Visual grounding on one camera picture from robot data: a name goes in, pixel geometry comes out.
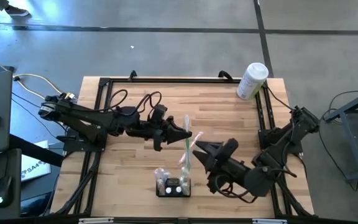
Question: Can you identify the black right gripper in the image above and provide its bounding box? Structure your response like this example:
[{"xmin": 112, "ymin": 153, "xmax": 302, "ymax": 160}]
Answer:
[{"xmin": 192, "ymin": 138, "xmax": 252, "ymax": 195}]

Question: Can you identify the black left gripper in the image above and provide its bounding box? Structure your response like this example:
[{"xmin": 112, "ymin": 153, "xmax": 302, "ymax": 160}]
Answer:
[{"xmin": 147, "ymin": 104, "xmax": 193, "ymax": 152}]

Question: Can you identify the red wrapped toothbrush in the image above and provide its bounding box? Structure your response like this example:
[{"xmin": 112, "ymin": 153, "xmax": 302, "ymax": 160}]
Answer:
[{"xmin": 178, "ymin": 130, "xmax": 204, "ymax": 166}]

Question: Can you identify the white wipes canister green label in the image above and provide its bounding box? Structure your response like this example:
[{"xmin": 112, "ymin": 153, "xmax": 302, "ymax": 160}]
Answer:
[{"xmin": 236, "ymin": 62, "xmax": 270, "ymax": 101}]

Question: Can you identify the white printed box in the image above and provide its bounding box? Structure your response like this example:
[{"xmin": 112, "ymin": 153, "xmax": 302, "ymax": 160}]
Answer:
[{"xmin": 20, "ymin": 139, "xmax": 52, "ymax": 182}]

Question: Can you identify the black computer mouse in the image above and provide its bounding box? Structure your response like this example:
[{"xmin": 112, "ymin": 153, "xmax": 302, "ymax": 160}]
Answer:
[{"xmin": 0, "ymin": 175, "xmax": 14, "ymax": 208}]

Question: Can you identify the person's shoe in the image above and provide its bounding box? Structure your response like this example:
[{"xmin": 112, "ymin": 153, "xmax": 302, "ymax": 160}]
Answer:
[{"xmin": 4, "ymin": 3, "xmax": 31, "ymax": 17}]

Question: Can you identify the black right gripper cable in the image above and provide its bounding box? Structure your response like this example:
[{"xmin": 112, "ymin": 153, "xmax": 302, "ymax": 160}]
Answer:
[{"xmin": 213, "ymin": 167, "xmax": 298, "ymax": 205}]

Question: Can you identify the black aluminium frame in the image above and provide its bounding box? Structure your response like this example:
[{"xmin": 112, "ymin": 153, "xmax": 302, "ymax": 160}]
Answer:
[{"xmin": 50, "ymin": 70, "xmax": 315, "ymax": 224}]

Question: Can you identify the black wire organizer rack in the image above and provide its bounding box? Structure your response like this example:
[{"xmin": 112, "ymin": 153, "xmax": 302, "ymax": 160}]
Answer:
[{"xmin": 155, "ymin": 176, "xmax": 192, "ymax": 199}]

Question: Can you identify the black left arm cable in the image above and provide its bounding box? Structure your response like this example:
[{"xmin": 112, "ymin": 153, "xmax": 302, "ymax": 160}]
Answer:
[{"xmin": 108, "ymin": 89, "xmax": 163, "ymax": 121}]

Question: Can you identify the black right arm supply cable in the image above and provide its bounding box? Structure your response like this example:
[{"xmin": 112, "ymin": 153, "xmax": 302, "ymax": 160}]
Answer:
[{"xmin": 264, "ymin": 82, "xmax": 295, "ymax": 112}]

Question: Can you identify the silver frame bracket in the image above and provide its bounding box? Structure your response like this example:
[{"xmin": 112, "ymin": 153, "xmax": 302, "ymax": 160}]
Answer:
[
  {"xmin": 78, "ymin": 217, "xmax": 114, "ymax": 224},
  {"xmin": 252, "ymin": 218, "xmax": 288, "ymax": 224}
]

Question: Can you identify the yellow cable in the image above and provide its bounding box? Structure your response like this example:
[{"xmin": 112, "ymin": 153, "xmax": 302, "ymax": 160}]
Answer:
[
  {"xmin": 0, "ymin": 51, "xmax": 76, "ymax": 100},
  {"xmin": 17, "ymin": 80, "xmax": 46, "ymax": 100}
]

